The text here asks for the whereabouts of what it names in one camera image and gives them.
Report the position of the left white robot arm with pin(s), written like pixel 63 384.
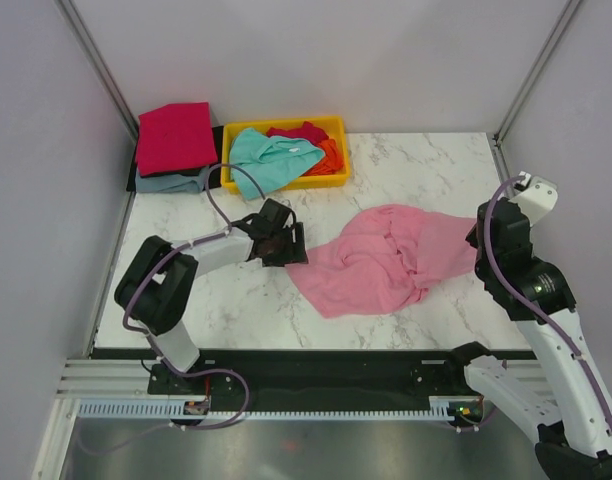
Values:
pixel 155 289

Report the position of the teal t shirt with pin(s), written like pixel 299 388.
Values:
pixel 270 163

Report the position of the left aluminium frame post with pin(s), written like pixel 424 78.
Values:
pixel 84 38

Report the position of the white slotted cable duct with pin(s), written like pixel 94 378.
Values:
pixel 182 410

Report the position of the pink t shirt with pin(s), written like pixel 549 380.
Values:
pixel 385 259

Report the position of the aluminium frame post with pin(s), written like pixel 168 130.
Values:
pixel 547 51
pixel 84 38

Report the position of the right aluminium frame post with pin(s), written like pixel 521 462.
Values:
pixel 547 51

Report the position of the dark red t shirt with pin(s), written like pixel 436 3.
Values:
pixel 306 131

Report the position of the orange t shirt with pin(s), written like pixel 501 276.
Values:
pixel 331 163

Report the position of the folded black t shirt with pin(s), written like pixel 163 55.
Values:
pixel 213 179

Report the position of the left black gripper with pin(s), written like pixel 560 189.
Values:
pixel 295 254

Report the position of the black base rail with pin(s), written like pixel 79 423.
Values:
pixel 327 379

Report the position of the folded crimson t shirt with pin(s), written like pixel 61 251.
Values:
pixel 175 137

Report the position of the folded grey blue t shirt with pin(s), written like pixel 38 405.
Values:
pixel 172 183

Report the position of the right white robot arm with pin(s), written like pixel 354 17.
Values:
pixel 572 435

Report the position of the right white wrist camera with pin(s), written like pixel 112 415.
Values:
pixel 535 196

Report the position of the yellow plastic bin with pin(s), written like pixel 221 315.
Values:
pixel 334 127

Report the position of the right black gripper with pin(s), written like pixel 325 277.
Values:
pixel 472 236

